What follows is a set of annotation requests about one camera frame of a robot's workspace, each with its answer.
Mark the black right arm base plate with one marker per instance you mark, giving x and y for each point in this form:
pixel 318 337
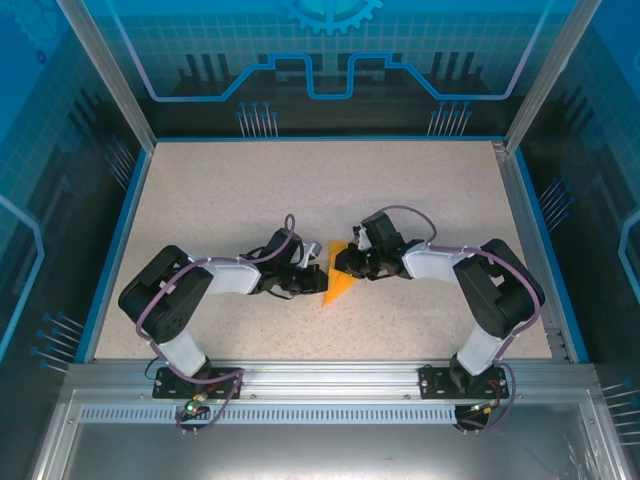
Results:
pixel 435 385

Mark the blue table edge strip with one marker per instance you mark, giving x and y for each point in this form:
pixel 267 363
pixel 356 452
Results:
pixel 325 139
pixel 549 250
pixel 118 250

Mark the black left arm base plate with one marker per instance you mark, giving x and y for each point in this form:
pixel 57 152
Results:
pixel 165 387

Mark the aluminium mounting rail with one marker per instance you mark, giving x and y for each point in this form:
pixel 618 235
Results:
pixel 325 380

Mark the aluminium frame post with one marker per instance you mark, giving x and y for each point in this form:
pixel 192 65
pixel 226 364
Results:
pixel 548 75
pixel 109 75

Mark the aluminium side rail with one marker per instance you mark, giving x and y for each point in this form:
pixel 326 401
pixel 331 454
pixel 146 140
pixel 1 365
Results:
pixel 531 250

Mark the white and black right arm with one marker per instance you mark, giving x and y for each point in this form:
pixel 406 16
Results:
pixel 500 290

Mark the brushed metal shelf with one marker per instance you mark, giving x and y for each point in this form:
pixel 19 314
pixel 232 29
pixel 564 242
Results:
pixel 325 455

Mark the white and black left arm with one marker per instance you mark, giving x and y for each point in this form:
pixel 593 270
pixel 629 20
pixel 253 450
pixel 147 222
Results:
pixel 165 295

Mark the orange cloth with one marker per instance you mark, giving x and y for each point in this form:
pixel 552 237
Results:
pixel 340 287

